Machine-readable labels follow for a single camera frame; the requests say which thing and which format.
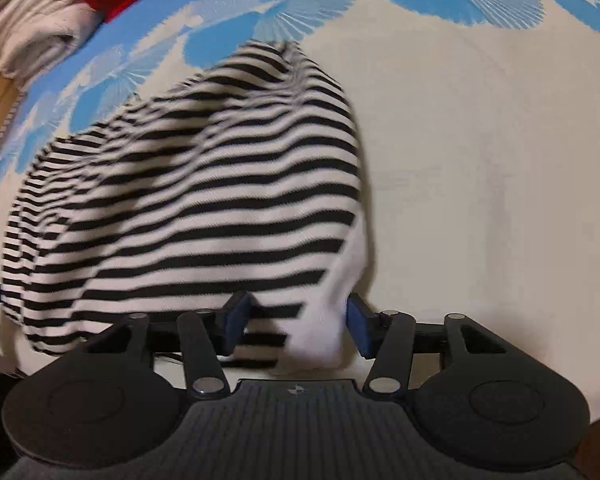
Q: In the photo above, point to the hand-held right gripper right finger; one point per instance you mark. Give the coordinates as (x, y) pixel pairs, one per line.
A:
(360, 326)

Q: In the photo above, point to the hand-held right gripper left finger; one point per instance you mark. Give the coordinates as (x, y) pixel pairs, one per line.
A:
(230, 319)

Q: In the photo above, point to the striped hooded sweater white vest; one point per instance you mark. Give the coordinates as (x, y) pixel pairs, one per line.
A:
(190, 210)

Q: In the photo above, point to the blue and white printed bedsheet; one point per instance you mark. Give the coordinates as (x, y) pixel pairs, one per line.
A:
(480, 160)

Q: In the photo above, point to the cream folded blanket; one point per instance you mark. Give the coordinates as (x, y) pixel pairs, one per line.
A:
(35, 25)

